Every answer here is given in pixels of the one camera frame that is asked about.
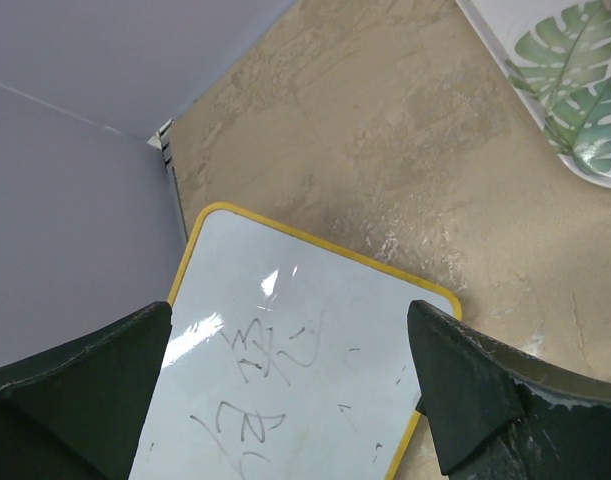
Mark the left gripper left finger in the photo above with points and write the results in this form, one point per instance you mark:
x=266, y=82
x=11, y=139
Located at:
x=76, y=411

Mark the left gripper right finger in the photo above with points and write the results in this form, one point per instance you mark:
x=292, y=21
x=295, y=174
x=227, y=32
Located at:
x=496, y=412

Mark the small whiteboard wooden frame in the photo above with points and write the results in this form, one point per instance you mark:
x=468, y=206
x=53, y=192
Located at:
x=288, y=358

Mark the floral serving tray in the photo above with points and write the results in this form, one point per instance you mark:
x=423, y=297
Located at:
x=557, y=57

